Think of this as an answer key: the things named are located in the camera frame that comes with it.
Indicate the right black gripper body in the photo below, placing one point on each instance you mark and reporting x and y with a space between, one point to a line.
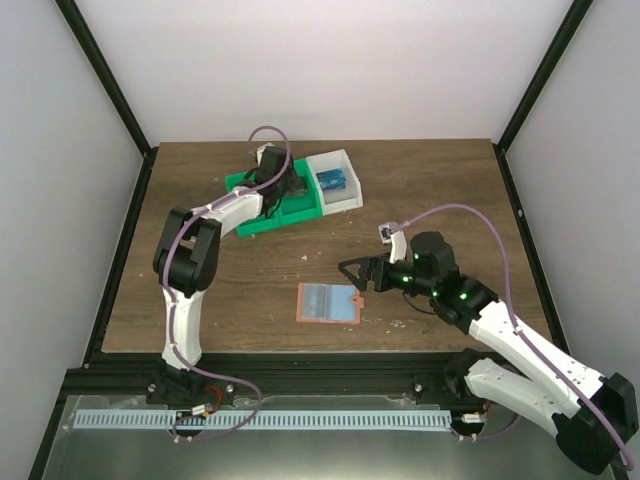
388 282

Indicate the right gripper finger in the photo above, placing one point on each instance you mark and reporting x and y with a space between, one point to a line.
359 275
366 262

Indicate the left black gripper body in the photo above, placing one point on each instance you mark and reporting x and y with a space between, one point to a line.
280 185

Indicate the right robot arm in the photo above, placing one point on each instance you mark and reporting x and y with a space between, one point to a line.
590 416

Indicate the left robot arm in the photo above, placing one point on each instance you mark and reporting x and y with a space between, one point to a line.
186 259

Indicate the middle green bin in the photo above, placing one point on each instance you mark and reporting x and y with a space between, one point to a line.
301 207

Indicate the green bin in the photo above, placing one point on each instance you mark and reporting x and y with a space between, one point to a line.
301 207
268 220

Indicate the white bin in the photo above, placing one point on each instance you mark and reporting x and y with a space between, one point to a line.
337 200

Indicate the left green bin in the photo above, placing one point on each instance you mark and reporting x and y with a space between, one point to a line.
268 220

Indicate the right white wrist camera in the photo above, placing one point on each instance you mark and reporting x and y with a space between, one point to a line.
392 235

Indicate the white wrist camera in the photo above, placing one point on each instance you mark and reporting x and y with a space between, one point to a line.
392 235
258 153

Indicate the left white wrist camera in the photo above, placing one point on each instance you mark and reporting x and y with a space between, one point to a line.
258 153

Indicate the black aluminium front rail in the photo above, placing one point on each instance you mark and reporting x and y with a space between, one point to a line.
427 377

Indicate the left black frame post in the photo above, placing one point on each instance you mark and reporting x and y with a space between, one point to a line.
93 53

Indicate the black frame post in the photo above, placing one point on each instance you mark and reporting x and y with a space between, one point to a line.
561 40
93 53

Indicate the light blue slotted cable duct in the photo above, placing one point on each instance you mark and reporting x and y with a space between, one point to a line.
397 420

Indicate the right black frame post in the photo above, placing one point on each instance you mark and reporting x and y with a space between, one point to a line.
561 40

